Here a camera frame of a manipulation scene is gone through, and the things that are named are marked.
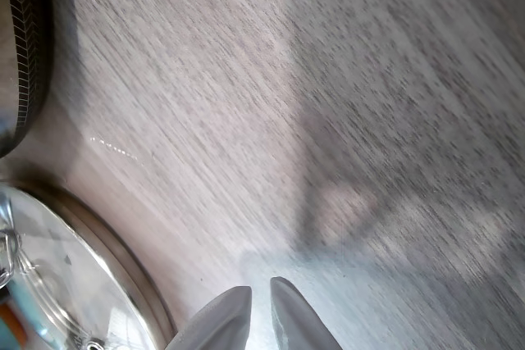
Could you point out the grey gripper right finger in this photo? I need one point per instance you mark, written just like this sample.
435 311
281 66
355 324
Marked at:
295 321

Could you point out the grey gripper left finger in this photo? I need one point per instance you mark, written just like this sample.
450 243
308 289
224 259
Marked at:
223 321

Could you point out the black metal pot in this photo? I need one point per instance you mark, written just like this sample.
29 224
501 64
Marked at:
28 38

